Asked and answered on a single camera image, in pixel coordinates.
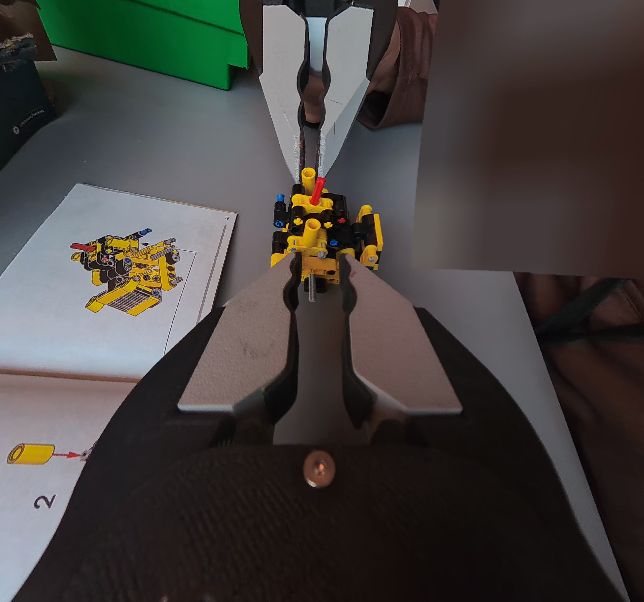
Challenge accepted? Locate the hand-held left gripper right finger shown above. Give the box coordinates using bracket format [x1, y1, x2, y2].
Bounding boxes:
[339, 252, 464, 429]

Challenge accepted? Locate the green storage box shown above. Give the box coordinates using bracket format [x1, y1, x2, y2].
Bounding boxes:
[15, 0, 251, 91]

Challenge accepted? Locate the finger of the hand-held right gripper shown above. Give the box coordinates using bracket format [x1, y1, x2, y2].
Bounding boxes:
[261, 4, 310, 183]
[316, 7, 375, 172]

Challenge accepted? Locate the black bag strap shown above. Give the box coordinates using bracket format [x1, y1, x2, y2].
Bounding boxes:
[533, 277, 644, 343]

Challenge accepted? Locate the yellow black lego model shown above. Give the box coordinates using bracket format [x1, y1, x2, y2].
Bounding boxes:
[270, 167, 381, 303]

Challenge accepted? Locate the black lego set box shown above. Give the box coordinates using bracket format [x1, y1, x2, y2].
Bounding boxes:
[0, 0, 58, 170]

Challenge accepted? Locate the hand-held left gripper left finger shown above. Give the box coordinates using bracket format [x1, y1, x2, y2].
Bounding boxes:
[177, 251, 302, 424]

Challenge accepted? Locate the person's brown clothing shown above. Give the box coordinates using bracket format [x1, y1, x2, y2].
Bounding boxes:
[516, 272, 644, 602]

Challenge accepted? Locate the person's right hand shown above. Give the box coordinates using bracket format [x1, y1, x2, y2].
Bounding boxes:
[301, 70, 329, 125]

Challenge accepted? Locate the lego instruction booklet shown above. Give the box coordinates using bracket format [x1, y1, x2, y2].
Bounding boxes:
[0, 183, 238, 600]

